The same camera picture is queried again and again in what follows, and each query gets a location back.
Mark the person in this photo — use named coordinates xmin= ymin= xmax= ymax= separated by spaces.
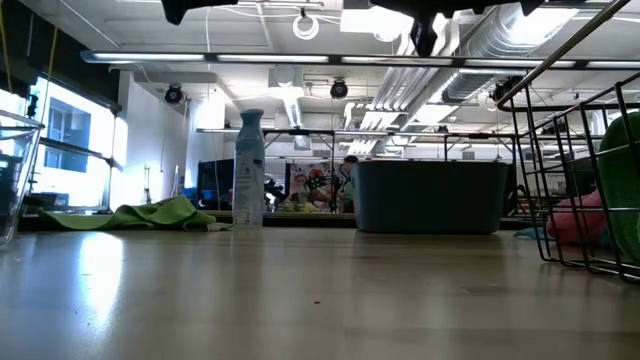
xmin=289 ymin=167 xmax=314 ymax=209
xmin=337 ymin=154 xmax=359 ymax=214

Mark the long ceiling light bar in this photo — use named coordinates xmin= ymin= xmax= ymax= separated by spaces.
xmin=79 ymin=48 xmax=640 ymax=70

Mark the grey plastic basket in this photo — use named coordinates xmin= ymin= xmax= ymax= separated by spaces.
xmin=349 ymin=159 xmax=510 ymax=235

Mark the pink microfiber towel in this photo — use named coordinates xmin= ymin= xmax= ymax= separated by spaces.
xmin=546 ymin=189 xmax=609 ymax=246

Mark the clear plastic bin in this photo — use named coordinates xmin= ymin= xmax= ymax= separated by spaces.
xmin=0 ymin=109 xmax=45 ymax=249

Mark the silver ventilation duct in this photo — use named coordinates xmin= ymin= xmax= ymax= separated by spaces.
xmin=442 ymin=4 xmax=581 ymax=104

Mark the bright window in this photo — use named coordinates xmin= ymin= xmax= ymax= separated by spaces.
xmin=0 ymin=74 xmax=122 ymax=211

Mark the black metal rack frame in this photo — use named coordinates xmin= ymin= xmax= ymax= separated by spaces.
xmin=195 ymin=127 xmax=517 ymax=214

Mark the metal wire basket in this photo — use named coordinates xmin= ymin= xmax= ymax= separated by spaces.
xmin=496 ymin=0 xmax=640 ymax=285

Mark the white cable coil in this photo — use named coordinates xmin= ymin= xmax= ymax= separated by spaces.
xmin=291 ymin=7 xmax=321 ymax=42

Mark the green microfiber towel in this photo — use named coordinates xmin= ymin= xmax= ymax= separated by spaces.
xmin=597 ymin=111 xmax=640 ymax=264
xmin=37 ymin=194 xmax=234 ymax=233

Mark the white ceiling air vent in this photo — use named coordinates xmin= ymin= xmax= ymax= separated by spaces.
xmin=267 ymin=64 xmax=307 ymax=129

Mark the black aluminium table frame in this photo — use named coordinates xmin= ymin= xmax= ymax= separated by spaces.
xmin=17 ymin=211 xmax=609 ymax=232

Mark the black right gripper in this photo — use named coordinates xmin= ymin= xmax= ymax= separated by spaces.
xmin=372 ymin=0 xmax=481 ymax=22

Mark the black monitor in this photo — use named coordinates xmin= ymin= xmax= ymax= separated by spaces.
xmin=196 ymin=158 xmax=235 ymax=211

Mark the pale blue spray bottle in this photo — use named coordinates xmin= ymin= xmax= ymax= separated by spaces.
xmin=231 ymin=108 xmax=266 ymax=227

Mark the colourful poster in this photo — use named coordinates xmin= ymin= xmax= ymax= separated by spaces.
xmin=287 ymin=160 xmax=351 ymax=214

